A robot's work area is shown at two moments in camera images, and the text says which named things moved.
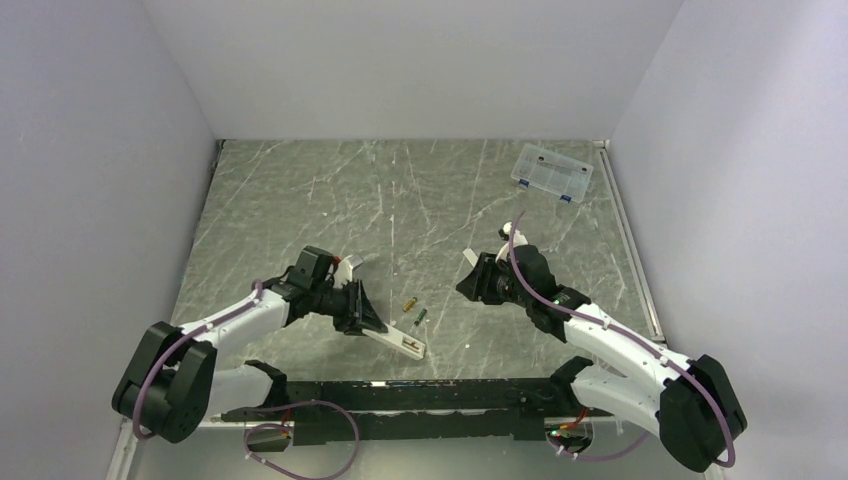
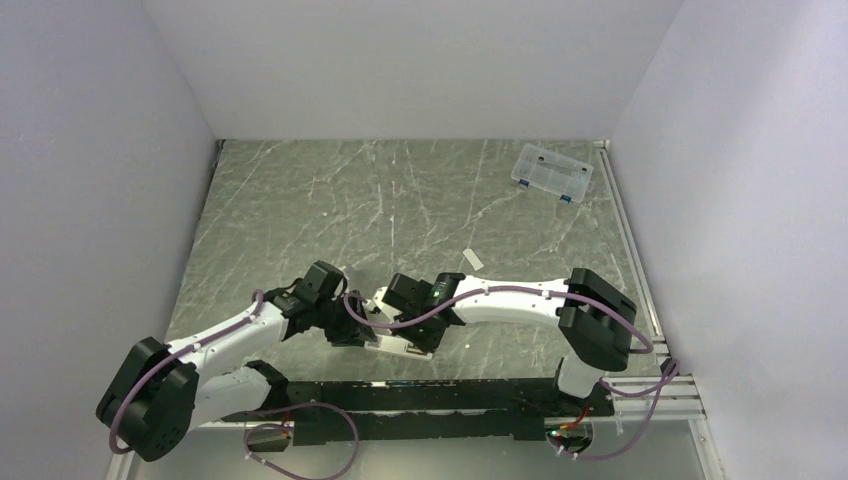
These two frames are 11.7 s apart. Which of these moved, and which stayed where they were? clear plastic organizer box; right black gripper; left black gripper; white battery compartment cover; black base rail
Moved: left black gripper; right black gripper
Stayed: clear plastic organizer box; white battery compartment cover; black base rail
